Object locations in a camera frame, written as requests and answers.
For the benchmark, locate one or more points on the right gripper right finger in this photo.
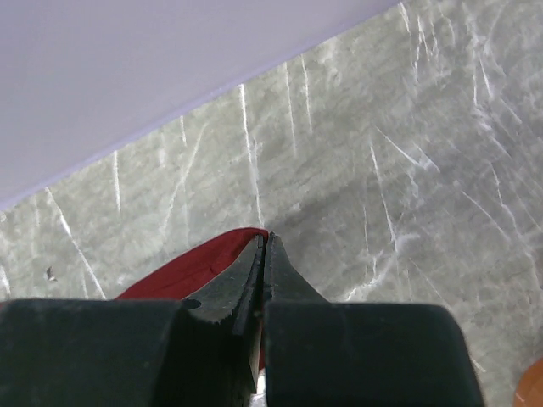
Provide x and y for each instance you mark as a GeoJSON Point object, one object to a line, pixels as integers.
{"type": "Point", "coordinates": [283, 285]}

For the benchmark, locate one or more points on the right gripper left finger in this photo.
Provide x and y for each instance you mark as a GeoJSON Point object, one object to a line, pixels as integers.
{"type": "Point", "coordinates": [230, 299]}

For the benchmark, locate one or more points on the dark red t-shirt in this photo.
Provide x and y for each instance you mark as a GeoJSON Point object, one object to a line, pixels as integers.
{"type": "Point", "coordinates": [189, 272]}

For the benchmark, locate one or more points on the orange plastic basket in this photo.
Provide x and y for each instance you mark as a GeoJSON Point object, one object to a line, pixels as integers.
{"type": "Point", "coordinates": [529, 391]}

